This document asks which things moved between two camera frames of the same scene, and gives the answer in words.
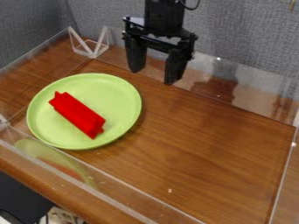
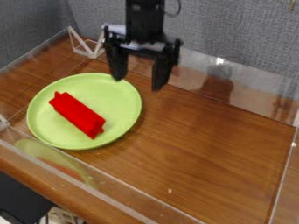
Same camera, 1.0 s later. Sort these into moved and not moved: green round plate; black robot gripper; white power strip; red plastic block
Moved: black robot gripper
Not moved: red plastic block; white power strip; green round plate
